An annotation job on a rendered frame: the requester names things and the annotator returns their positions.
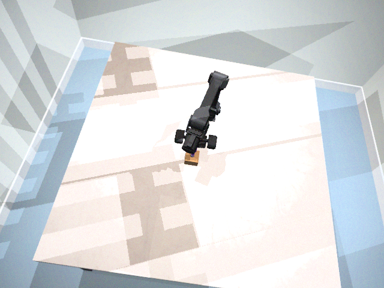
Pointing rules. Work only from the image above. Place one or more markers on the tan wooden block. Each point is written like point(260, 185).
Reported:
point(192, 160)

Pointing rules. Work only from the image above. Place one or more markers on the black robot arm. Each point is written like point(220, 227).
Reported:
point(209, 108)

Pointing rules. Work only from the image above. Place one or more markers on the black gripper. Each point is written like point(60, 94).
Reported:
point(212, 139)

